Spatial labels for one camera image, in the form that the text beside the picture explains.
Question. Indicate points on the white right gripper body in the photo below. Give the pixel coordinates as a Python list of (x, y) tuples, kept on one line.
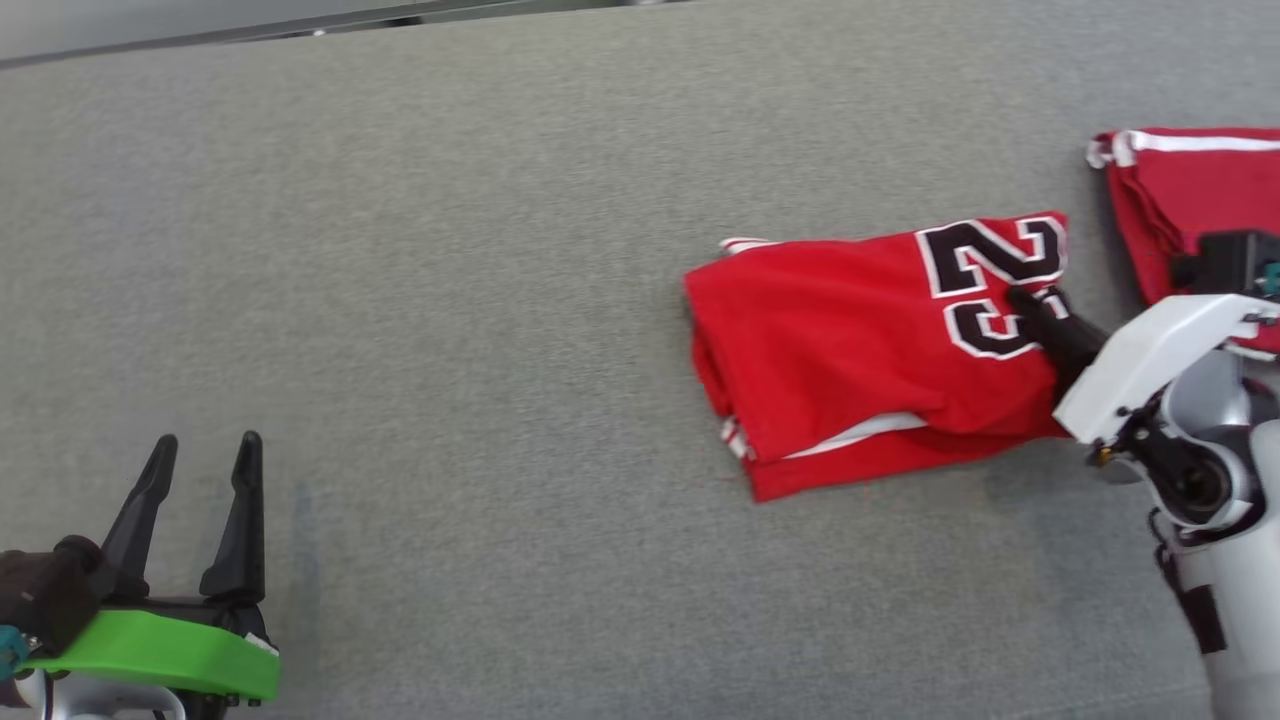
[(1150, 360)]

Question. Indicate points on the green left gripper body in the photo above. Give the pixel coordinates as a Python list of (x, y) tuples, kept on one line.
[(170, 650)]

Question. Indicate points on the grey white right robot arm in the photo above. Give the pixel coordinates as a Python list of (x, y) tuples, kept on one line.
[(1235, 560)]

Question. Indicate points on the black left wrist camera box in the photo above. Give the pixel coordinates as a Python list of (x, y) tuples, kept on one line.
[(50, 595)]

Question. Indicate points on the folded red white garment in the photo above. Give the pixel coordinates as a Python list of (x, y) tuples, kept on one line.
[(1180, 190)]

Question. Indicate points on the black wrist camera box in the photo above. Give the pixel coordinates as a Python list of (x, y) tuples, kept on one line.
[(50, 595), (1230, 262)]

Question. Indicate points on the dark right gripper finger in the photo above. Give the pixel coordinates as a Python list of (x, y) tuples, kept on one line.
[(1065, 335)]

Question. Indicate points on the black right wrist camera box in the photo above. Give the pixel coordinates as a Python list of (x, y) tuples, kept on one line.
[(1230, 262)]

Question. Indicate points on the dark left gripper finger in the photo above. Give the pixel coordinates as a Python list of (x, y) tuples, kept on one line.
[(140, 530), (240, 540)]

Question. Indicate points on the red white basketball jersey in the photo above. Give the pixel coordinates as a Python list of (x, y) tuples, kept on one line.
[(830, 350)]

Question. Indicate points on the grey fabric sofa seat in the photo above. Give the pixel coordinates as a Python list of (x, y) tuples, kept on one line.
[(450, 300)]

